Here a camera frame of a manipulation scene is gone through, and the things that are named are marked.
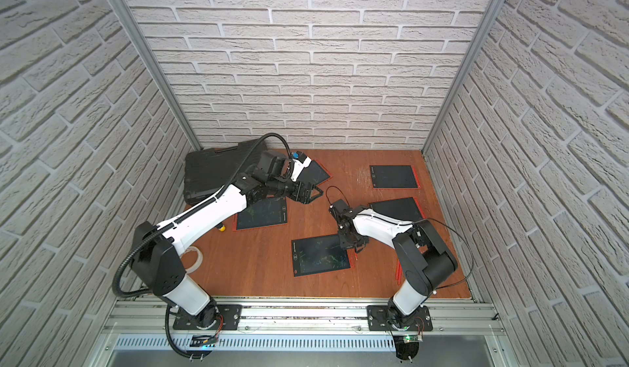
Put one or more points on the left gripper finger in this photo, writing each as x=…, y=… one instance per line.
x=301, y=197
x=313, y=191

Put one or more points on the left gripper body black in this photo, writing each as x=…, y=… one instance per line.
x=301, y=190

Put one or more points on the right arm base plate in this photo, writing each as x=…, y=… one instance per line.
x=386, y=319

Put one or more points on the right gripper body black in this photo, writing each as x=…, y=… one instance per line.
x=350, y=242

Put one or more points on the writing tablet red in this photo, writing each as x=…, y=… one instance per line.
x=267, y=212
x=315, y=174

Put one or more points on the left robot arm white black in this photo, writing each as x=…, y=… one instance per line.
x=156, y=254

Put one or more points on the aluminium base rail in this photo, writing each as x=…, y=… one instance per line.
x=303, y=324

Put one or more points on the far writing tablet red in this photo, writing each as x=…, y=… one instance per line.
x=315, y=174

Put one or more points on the left writing tablet red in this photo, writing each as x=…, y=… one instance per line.
x=267, y=212

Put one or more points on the white tape roll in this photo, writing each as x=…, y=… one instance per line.
x=192, y=259

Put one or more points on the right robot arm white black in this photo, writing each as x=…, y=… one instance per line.
x=426, y=260

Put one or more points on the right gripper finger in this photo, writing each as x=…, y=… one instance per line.
x=360, y=242
x=345, y=242

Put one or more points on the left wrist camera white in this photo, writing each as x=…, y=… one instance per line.
x=299, y=161

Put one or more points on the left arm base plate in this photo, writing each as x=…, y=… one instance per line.
x=225, y=315

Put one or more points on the black plastic tool case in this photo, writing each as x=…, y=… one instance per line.
x=206, y=171

